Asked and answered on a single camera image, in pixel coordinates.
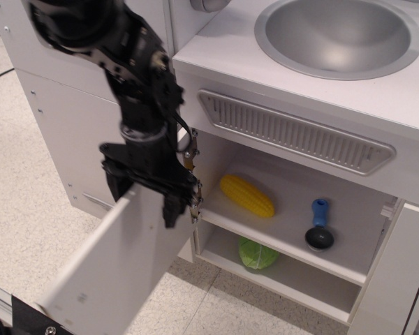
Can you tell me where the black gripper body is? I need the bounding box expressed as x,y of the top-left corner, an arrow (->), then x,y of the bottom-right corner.
99,132 -> 197,199

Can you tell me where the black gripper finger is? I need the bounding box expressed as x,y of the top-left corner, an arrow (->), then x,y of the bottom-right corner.
163,194 -> 192,228
106,171 -> 133,202

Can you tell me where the white cabinet door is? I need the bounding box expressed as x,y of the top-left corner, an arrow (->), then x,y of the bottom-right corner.
38,185 -> 199,334

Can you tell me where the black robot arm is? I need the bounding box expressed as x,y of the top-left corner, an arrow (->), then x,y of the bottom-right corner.
28,1 -> 198,228

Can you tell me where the white toy kitchen cabinet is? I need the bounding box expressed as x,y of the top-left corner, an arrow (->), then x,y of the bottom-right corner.
0,1 -> 419,334

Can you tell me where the lower metal door hinge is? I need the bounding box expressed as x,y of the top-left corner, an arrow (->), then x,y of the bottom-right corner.
189,180 -> 203,224

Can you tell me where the metal door hinge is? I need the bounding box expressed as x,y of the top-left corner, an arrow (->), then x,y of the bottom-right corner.
189,180 -> 203,224
182,128 -> 200,172

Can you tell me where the silver emblem trim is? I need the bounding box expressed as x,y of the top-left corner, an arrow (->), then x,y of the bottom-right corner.
82,193 -> 114,211

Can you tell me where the upper metal door hinge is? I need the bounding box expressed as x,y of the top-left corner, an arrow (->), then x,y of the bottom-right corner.
182,128 -> 200,172

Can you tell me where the yellow toy corn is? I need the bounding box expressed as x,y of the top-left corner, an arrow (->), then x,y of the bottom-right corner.
219,174 -> 275,218

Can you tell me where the green toy cabbage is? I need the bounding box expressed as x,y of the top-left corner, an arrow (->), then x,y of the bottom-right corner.
238,237 -> 280,270

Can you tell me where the silver knob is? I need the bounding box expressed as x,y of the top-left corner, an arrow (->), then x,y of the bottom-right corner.
190,0 -> 230,13

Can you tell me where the grey vent grille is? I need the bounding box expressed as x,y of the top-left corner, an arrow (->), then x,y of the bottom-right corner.
197,89 -> 396,176

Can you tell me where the silver round sink basin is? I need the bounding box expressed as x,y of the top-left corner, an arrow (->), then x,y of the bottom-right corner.
254,1 -> 419,81

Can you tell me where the blue handled black scoop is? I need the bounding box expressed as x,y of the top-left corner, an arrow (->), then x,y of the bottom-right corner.
304,198 -> 335,252

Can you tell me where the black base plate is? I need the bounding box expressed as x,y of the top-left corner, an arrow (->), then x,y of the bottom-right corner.
10,295 -> 71,335

